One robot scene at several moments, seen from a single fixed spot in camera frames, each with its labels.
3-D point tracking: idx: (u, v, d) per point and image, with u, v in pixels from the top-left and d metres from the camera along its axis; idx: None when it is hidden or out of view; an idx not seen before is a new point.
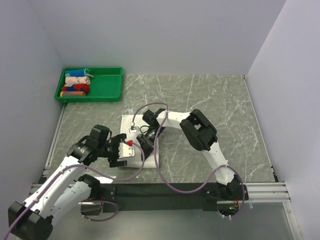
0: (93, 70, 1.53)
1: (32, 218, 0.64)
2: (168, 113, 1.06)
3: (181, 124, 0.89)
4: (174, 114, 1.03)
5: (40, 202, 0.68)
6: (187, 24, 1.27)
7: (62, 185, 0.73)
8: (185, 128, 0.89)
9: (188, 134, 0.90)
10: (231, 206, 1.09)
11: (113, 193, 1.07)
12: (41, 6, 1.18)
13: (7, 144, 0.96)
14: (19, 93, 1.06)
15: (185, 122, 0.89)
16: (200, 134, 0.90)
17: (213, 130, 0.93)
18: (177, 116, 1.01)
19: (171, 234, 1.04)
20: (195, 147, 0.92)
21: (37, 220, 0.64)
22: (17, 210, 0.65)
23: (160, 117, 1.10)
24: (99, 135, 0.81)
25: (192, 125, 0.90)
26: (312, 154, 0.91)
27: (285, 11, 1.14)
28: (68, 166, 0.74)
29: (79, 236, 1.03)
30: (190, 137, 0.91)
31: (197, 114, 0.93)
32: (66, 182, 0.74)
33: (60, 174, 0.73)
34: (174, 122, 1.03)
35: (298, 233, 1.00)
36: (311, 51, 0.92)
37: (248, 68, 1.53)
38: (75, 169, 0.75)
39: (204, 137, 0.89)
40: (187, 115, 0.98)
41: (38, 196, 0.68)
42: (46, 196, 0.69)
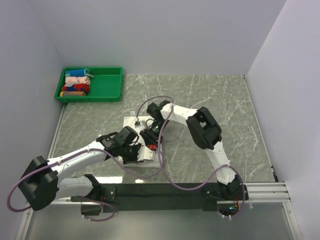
0: (93, 70, 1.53)
1: (48, 176, 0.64)
2: (174, 106, 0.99)
3: (187, 121, 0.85)
4: (181, 110, 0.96)
5: (61, 167, 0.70)
6: (188, 24, 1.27)
7: (83, 162, 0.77)
8: (191, 125, 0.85)
9: (193, 131, 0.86)
10: (231, 206, 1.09)
11: (113, 193, 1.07)
12: (41, 6, 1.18)
13: (7, 144, 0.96)
14: (19, 93, 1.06)
15: (192, 119, 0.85)
16: (206, 133, 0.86)
17: (218, 130, 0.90)
18: (183, 112, 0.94)
19: (171, 234, 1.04)
20: (198, 144, 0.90)
21: (51, 181, 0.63)
22: (39, 164, 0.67)
23: (165, 109, 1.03)
24: (127, 135, 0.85)
25: (199, 124, 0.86)
26: (313, 154, 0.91)
27: (285, 12, 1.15)
28: (94, 148, 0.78)
29: (79, 237, 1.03)
30: (194, 134, 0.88)
31: (205, 113, 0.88)
32: (87, 160, 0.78)
33: (86, 152, 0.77)
34: (179, 118, 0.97)
35: (298, 233, 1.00)
36: (312, 51, 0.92)
37: (248, 68, 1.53)
38: (98, 154, 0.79)
39: (208, 136, 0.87)
40: (194, 113, 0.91)
41: (62, 160, 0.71)
42: (67, 163, 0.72)
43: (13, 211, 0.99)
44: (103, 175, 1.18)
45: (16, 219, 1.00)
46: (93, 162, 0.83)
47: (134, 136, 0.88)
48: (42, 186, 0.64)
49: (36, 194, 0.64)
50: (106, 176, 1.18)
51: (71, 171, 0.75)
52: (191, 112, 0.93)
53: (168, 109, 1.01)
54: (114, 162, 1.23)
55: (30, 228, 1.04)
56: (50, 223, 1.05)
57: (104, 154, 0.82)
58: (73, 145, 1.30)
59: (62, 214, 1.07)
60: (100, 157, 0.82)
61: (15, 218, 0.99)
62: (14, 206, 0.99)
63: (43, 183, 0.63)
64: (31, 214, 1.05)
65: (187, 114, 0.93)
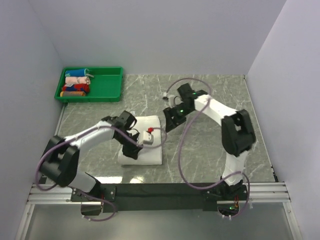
0: (93, 70, 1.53)
1: (70, 149, 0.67)
2: (211, 100, 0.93)
3: (223, 121, 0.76)
4: (217, 106, 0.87)
5: (79, 141, 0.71)
6: (188, 23, 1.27)
7: (96, 139, 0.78)
8: (226, 126, 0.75)
9: (226, 133, 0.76)
10: (231, 206, 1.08)
11: (113, 193, 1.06)
12: (41, 7, 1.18)
13: (7, 144, 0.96)
14: (19, 94, 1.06)
15: (229, 120, 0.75)
16: (239, 139, 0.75)
17: (254, 139, 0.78)
18: (219, 109, 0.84)
19: (171, 234, 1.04)
20: (226, 147, 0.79)
21: (74, 153, 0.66)
22: (57, 142, 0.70)
23: (199, 100, 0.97)
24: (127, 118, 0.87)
25: (234, 127, 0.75)
26: (313, 154, 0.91)
27: (285, 11, 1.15)
28: (103, 125, 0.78)
29: (79, 237, 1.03)
30: (224, 137, 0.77)
31: (244, 117, 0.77)
32: (99, 137, 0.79)
33: (96, 129, 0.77)
34: (213, 114, 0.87)
35: (297, 233, 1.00)
36: (312, 51, 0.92)
37: (248, 68, 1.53)
38: (108, 130, 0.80)
39: (242, 142, 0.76)
40: (232, 114, 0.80)
41: (79, 136, 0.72)
42: (84, 138, 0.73)
43: (14, 211, 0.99)
44: (103, 175, 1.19)
45: (16, 219, 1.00)
46: (102, 140, 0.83)
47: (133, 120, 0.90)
48: (66, 160, 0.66)
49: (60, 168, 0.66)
50: (106, 176, 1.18)
51: (87, 148, 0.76)
52: (228, 111, 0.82)
53: (203, 102, 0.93)
54: (114, 162, 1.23)
55: (30, 228, 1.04)
56: (50, 223, 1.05)
57: (112, 131, 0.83)
58: None
59: (62, 214, 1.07)
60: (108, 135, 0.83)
61: (15, 218, 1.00)
62: (14, 206, 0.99)
63: (67, 156, 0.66)
64: (31, 214, 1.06)
65: (223, 112, 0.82)
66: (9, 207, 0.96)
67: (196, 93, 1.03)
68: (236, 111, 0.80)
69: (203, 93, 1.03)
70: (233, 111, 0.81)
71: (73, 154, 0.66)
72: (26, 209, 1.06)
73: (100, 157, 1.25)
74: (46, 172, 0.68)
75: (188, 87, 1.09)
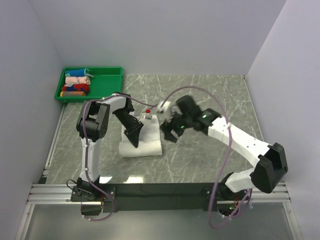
0: (93, 70, 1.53)
1: (103, 105, 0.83)
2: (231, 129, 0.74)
3: (263, 165, 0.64)
4: (242, 138, 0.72)
5: (105, 101, 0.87)
6: (188, 23, 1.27)
7: (115, 105, 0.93)
8: (264, 171, 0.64)
9: (262, 175, 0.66)
10: (231, 206, 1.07)
11: (113, 193, 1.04)
12: (41, 6, 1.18)
13: (8, 144, 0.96)
14: (19, 93, 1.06)
15: (268, 164, 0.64)
16: (275, 178, 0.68)
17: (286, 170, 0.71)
18: (248, 144, 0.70)
19: (171, 234, 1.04)
20: (256, 184, 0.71)
21: (106, 107, 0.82)
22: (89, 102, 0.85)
23: (215, 128, 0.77)
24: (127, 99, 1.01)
25: (272, 168, 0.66)
26: (313, 154, 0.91)
27: (285, 11, 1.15)
28: (119, 94, 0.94)
29: (79, 237, 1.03)
30: (258, 177, 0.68)
31: (280, 154, 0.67)
32: (118, 103, 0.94)
33: (114, 96, 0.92)
34: (240, 149, 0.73)
35: (297, 233, 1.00)
36: (312, 50, 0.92)
37: (248, 68, 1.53)
38: (122, 99, 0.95)
39: (276, 179, 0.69)
40: (265, 151, 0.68)
41: (105, 98, 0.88)
42: (108, 101, 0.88)
43: (14, 211, 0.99)
44: (103, 175, 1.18)
45: (16, 219, 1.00)
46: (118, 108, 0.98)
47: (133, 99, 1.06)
48: (101, 114, 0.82)
49: (98, 121, 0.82)
50: (106, 176, 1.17)
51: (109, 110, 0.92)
52: (261, 148, 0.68)
53: (223, 130, 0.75)
54: (114, 162, 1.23)
55: (30, 228, 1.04)
56: (50, 223, 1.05)
57: (125, 100, 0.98)
58: (72, 145, 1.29)
59: (62, 214, 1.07)
60: (123, 103, 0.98)
61: (15, 218, 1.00)
62: (14, 206, 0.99)
63: (102, 111, 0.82)
64: (31, 214, 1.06)
65: (254, 148, 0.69)
66: (10, 207, 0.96)
67: (207, 116, 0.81)
68: (268, 145, 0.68)
69: (215, 114, 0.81)
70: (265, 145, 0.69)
71: (106, 109, 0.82)
72: (26, 209, 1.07)
73: (100, 157, 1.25)
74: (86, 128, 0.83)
75: (192, 102, 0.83)
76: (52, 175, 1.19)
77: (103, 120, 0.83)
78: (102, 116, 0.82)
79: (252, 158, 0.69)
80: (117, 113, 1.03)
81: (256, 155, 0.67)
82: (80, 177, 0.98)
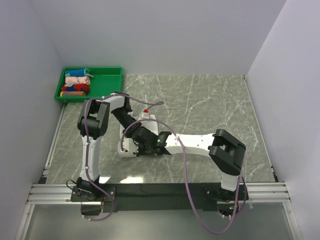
0: (93, 70, 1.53)
1: (104, 104, 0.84)
2: (181, 138, 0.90)
3: (213, 153, 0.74)
4: (192, 141, 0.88)
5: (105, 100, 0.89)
6: (188, 23, 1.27)
7: (114, 105, 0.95)
8: (219, 157, 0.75)
9: (221, 162, 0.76)
10: (231, 206, 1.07)
11: (113, 193, 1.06)
12: (41, 6, 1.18)
13: (8, 144, 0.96)
14: (19, 93, 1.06)
15: (217, 150, 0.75)
16: (234, 158, 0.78)
17: (243, 146, 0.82)
18: (198, 143, 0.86)
19: (171, 234, 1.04)
20: (226, 171, 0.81)
21: (106, 106, 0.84)
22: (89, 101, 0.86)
23: (169, 144, 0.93)
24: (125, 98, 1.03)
25: (224, 151, 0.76)
26: (313, 153, 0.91)
27: (285, 11, 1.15)
28: (118, 93, 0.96)
29: (79, 236, 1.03)
30: (222, 165, 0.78)
31: (224, 136, 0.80)
32: (117, 102, 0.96)
33: (114, 96, 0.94)
34: (195, 149, 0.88)
35: (298, 233, 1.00)
36: (312, 49, 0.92)
37: (248, 68, 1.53)
38: (121, 98, 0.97)
39: (238, 159, 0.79)
40: (212, 140, 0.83)
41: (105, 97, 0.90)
42: (108, 100, 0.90)
43: (14, 211, 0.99)
44: (103, 175, 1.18)
45: (16, 219, 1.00)
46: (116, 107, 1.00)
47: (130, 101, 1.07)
48: (101, 112, 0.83)
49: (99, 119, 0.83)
50: (106, 176, 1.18)
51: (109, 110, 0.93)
52: (207, 140, 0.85)
53: (175, 143, 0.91)
54: (114, 162, 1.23)
55: (30, 228, 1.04)
56: (50, 223, 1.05)
57: (123, 100, 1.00)
58: (72, 145, 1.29)
59: (62, 214, 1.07)
60: (121, 102, 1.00)
61: (15, 218, 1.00)
62: (14, 206, 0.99)
63: (102, 110, 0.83)
64: (31, 214, 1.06)
65: (203, 143, 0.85)
66: (9, 207, 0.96)
67: (160, 139, 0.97)
68: (213, 135, 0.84)
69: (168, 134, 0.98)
70: (211, 137, 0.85)
71: (106, 107, 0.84)
72: (26, 209, 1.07)
73: (100, 157, 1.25)
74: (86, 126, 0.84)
75: (146, 132, 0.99)
76: (52, 175, 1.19)
77: (104, 119, 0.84)
78: (103, 114, 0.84)
79: (205, 152, 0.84)
80: (115, 112, 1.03)
81: (206, 149, 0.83)
82: (80, 176, 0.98)
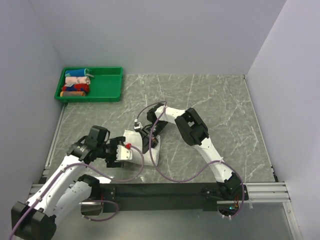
0: (93, 70, 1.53)
1: (37, 215, 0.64)
2: (166, 108, 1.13)
3: (176, 119, 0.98)
4: (171, 110, 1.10)
5: (44, 201, 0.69)
6: (188, 24, 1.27)
7: (64, 186, 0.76)
8: (179, 124, 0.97)
9: (181, 129, 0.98)
10: (231, 206, 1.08)
11: (113, 193, 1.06)
12: (41, 6, 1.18)
13: (8, 145, 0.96)
14: (19, 92, 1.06)
15: (179, 119, 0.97)
16: (193, 131, 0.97)
17: (206, 127, 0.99)
18: (173, 113, 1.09)
19: (171, 234, 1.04)
20: (187, 141, 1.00)
21: (41, 218, 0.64)
22: (21, 211, 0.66)
23: (157, 111, 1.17)
24: (98, 133, 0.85)
25: (185, 122, 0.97)
26: (313, 153, 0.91)
27: (285, 12, 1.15)
28: (70, 165, 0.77)
29: (79, 236, 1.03)
30: (182, 132, 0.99)
31: (191, 112, 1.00)
32: (69, 179, 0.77)
33: (62, 173, 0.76)
34: (170, 117, 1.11)
35: (298, 234, 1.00)
36: (312, 51, 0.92)
37: (248, 68, 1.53)
38: (76, 168, 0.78)
39: (195, 133, 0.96)
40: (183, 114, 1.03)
41: (42, 195, 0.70)
42: (49, 194, 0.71)
43: None
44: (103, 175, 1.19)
45: None
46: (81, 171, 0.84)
47: (105, 132, 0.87)
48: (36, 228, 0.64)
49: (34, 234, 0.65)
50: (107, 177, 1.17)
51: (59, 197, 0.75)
52: (180, 113, 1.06)
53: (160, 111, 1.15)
54: None
55: None
56: None
57: (82, 166, 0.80)
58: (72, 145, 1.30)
59: None
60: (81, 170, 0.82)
61: None
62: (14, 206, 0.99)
63: (35, 225, 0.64)
64: None
65: (176, 115, 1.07)
66: (9, 207, 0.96)
67: (154, 107, 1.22)
68: (185, 110, 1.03)
69: (160, 105, 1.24)
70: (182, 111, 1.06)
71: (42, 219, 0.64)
72: None
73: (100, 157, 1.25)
74: (23, 236, 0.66)
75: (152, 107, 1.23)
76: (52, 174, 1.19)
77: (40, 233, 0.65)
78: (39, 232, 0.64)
79: None
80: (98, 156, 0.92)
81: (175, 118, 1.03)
82: None
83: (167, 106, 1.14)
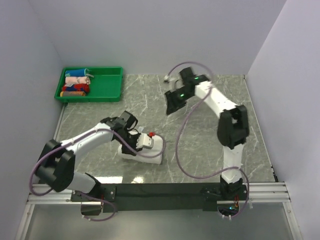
0: (93, 70, 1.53)
1: (65, 154, 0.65)
2: (212, 89, 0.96)
3: (223, 114, 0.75)
4: (218, 98, 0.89)
5: (75, 145, 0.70)
6: (188, 23, 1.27)
7: (92, 144, 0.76)
8: (223, 120, 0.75)
9: (222, 126, 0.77)
10: (231, 206, 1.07)
11: (113, 193, 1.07)
12: (41, 6, 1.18)
13: (7, 145, 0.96)
14: (19, 93, 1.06)
15: (227, 115, 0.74)
16: (233, 133, 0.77)
17: (248, 133, 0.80)
18: (219, 101, 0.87)
19: (171, 233, 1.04)
20: (219, 138, 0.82)
21: (69, 158, 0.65)
22: (53, 147, 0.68)
23: (200, 86, 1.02)
24: (128, 118, 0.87)
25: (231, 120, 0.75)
26: (313, 153, 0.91)
27: (285, 12, 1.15)
28: (102, 128, 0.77)
29: (79, 236, 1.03)
30: (220, 128, 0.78)
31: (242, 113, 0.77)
32: (98, 139, 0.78)
33: (94, 132, 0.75)
34: (214, 105, 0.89)
35: (298, 233, 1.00)
36: (312, 50, 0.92)
37: (247, 68, 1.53)
38: (107, 133, 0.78)
39: (235, 136, 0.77)
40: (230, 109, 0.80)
41: (75, 140, 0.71)
42: (80, 143, 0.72)
43: (14, 210, 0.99)
44: (103, 175, 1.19)
45: (16, 220, 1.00)
46: (102, 142, 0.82)
47: (134, 121, 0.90)
48: (60, 166, 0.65)
49: (56, 172, 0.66)
50: (112, 177, 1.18)
51: (85, 151, 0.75)
52: (227, 104, 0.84)
53: (205, 89, 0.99)
54: (114, 162, 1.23)
55: (30, 228, 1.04)
56: (51, 223, 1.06)
57: (111, 134, 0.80)
58: None
59: (62, 214, 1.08)
60: (107, 138, 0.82)
61: (15, 218, 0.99)
62: (14, 206, 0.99)
63: (61, 163, 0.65)
64: (31, 214, 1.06)
65: (221, 104, 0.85)
66: (9, 207, 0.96)
67: (198, 78, 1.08)
68: (235, 106, 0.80)
69: (205, 79, 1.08)
70: (233, 105, 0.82)
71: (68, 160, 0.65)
72: (26, 209, 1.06)
73: (100, 157, 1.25)
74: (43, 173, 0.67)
75: (188, 73, 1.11)
76: None
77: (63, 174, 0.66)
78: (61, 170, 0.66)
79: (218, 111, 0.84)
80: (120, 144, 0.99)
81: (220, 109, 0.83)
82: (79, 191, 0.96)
83: (213, 86, 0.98)
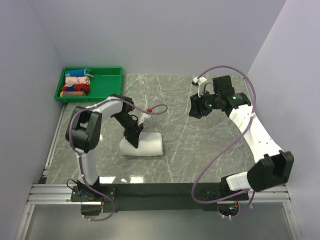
0: (93, 70, 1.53)
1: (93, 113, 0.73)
2: (253, 119, 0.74)
3: (265, 165, 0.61)
4: (261, 135, 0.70)
5: (98, 109, 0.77)
6: (189, 23, 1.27)
7: (109, 111, 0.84)
8: (262, 171, 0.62)
9: (257, 173, 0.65)
10: (231, 206, 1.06)
11: (113, 193, 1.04)
12: (41, 6, 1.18)
13: (7, 145, 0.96)
14: (19, 93, 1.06)
15: (268, 167, 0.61)
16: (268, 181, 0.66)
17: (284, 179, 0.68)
18: (263, 140, 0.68)
19: (171, 233, 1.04)
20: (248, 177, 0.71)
21: (98, 116, 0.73)
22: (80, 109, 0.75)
23: (236, 112, 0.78)
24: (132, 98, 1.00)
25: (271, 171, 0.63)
26: (313, 153, 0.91)
27: (285, 12, 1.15)
28: (115, 98, 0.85)
29: (79, 236, 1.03)
30: (254, 172, 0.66)
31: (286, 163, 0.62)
32: (113, 108, 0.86)
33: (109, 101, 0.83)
34: (252, 144, 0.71)
35: (298, 234, 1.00)
36: (312, 50, 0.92)
37: (248, 68, 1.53)
38: (119, 102, 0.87)
39: (269, 184, 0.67)
40: (272, 154, 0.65)
41: (97, 105, 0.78)
42: (101, 108, 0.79)
43: (14, 210, 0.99)
44: (103, 175, 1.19)
45: (16, 219, 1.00)
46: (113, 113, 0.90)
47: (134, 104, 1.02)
48: (91, 123, 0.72)
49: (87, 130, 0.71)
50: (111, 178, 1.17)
51: (104, 117, 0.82)
52: (270, 149, 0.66)
53: (244, 117, 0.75)
54: (114, 162, 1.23)
55: (30, 228, 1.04)
56: (51, 223, 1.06)
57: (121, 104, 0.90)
58: None
59: (62, 214, 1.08)
60: (118, 108, 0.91)
61: (15, 218, 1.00)
62: (14, 206, 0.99)
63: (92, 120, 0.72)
64: (31, 214, 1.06)
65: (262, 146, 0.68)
66: (9, 207, 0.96)
67: (237, 97, 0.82)
68: (279, 150, 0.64)
69: (245, 99, 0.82)
70: (276, 149, 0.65)
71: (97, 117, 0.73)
72: (26, 209, 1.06)
73: (100, 157, 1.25)
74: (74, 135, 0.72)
75: (226, 82, 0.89)
76: (52, 175, 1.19)
77: (94, 131, 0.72)
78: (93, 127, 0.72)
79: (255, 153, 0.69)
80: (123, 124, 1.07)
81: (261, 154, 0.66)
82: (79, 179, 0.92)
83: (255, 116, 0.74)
